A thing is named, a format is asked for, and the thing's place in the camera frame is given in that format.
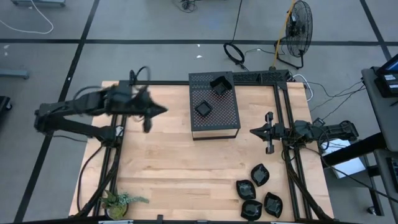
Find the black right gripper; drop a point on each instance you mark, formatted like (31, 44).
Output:
(270, 132)

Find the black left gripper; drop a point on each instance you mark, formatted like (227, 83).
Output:
(136, 102)

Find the black square mini plate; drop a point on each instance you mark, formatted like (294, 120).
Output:
(219, 80)
(221, 90)
(203, 109)

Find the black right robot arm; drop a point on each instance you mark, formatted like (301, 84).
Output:
(335, 130)

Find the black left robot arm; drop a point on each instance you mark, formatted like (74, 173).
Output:
(77, 104)

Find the black perforated metal shelf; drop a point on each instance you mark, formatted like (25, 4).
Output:
(217, 121)

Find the white paper sheet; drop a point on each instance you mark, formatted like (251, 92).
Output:
(348, 161)

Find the black desk beam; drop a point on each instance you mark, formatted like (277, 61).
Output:
(354, 151)

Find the potted green plant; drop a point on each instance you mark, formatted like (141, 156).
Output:
(116, 203)

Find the black floor fan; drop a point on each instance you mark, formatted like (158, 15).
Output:
(300, 29)

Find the gray desk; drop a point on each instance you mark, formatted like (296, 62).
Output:
(387, 174)
(384, 115)

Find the black laptop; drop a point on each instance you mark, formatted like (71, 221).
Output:
(388, 81)

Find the gray cart base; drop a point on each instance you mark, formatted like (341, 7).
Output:
(14, 73)

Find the black perforated mounting bracket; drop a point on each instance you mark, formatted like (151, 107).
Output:
(264, 76)

